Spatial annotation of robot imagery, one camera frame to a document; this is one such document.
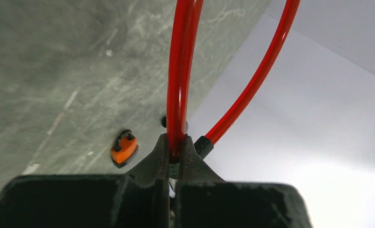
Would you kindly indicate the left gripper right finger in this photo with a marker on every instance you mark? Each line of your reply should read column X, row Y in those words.
column 205, row 200

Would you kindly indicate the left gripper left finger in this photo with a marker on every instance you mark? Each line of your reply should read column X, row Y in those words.
column 136, row 199

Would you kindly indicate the red cable lock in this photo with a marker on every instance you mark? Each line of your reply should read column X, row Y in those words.
column 182, row 46

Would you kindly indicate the orange padlock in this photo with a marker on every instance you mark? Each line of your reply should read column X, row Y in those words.
column 124, row 148

